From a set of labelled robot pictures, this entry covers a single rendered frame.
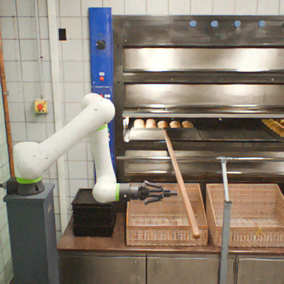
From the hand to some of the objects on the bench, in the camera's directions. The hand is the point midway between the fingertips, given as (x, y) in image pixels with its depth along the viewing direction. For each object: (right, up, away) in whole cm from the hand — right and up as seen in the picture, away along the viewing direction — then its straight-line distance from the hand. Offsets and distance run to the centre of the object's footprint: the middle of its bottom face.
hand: (170, 193), depth 193 cm
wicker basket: (+63, -39, +84) cm, 112 cm away
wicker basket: (+2, -38, +86) cm, 94 cm away
